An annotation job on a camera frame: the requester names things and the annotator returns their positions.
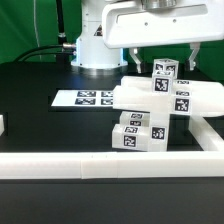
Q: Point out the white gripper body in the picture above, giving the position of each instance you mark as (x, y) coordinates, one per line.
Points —
(127, 24)

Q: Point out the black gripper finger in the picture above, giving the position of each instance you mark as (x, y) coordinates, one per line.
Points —
(133, 52)
(190, 63)

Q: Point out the white chair backrest part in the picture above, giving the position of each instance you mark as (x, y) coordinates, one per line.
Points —
(188, 97)

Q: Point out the white small chair post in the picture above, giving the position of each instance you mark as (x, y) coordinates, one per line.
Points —
(134, 118)

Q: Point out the white tagged nut cube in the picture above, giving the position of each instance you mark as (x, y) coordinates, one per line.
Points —
(162, 84)

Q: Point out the white chair seat part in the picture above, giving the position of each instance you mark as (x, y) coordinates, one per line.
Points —
(158, 132)

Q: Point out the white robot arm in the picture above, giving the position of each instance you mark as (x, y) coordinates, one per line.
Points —
(92, 54)

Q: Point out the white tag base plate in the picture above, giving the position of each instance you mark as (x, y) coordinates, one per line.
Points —
(83, 98)

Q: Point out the white U-shaped fence frame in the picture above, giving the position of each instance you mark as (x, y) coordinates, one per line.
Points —
(78, 146)

